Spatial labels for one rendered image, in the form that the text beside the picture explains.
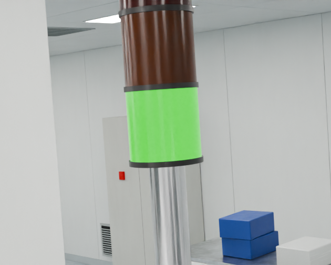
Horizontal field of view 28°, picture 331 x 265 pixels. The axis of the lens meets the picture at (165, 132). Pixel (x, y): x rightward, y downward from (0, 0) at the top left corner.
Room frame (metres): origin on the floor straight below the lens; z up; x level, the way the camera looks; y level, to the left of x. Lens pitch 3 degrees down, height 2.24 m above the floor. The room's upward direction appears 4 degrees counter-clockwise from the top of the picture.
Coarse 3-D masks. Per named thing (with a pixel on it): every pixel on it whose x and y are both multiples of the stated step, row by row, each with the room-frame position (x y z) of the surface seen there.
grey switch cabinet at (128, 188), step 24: (120, 120) 7.85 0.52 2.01; (120, 144) 7.87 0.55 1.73; (120, 168) 7.89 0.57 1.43; (144, 168) 7.59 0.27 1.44; (192, 168) 7.44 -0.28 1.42; (120, 192) 7.91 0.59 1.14; (144, 192) 7.61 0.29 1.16; (192, 192) 7.42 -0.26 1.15; (120, 216) 7.94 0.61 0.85; (144, 216) 7.63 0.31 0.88; (192, 216) 7.40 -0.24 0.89; (120, 240) 7.96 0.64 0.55; (144, 240) 7.65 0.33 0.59; (192, 240) 7.38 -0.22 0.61; (120, 264) 7.98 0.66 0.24; (144, 264) 7.67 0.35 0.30
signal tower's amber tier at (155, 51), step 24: (120, 24) 0.45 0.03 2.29; (144, 24) 0.42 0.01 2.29; (168, 24) 0.42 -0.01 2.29; (192, 24) 0.44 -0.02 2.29; (144, 48) 0.42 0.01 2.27; (168, 48) 0.42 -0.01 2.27; (192, 48) 0.44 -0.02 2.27; (144, 72) 0.42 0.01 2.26; (168, 72) 0.42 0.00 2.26; (192, 72) 0.43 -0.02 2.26
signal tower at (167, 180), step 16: (192, 160) 0.43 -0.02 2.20; (160, 176) 0.44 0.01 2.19; (176, 176) 0.44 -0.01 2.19; (160, 192) 0.44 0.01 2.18; (176, 192) 0.44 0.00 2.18; (160, 208) 0.44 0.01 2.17; (176, 208) 0.44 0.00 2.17; (160, 224) 0.44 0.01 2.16; (176, 224) 0.43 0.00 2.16; (160, 240) 0.44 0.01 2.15; (176, 240) 0.43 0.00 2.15; (160, 256) 0.44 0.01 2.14; (176, 256) 0.43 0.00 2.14
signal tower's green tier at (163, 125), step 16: (128, 96) 0.44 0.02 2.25; (144, 96) 0.42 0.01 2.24; (160, 96) 0.42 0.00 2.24; (176, 96) 0.42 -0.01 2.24; (192, 96) 0.43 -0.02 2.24; (128, 112) 0.44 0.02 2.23; (144, 112) 0.43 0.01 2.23; (160, 112) 0.42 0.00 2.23; (176, 112) 0.42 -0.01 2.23; (192, 112) 0.43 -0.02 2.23; (128, 128) 0.44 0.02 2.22; (144, 128) 0.43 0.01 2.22; (160, 128) 0.42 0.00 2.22; (176, 128) 0.42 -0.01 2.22; (192, 128) 0.43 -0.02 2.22; (144, 144) 0.43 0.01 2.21; (160, 144) 0.42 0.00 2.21; (176, 144) 0.42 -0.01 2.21; (192, 144) 0.43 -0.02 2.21; (144, 160) 0.43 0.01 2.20; (160, 160) 0.42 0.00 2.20; (176, 160) 0.42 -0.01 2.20
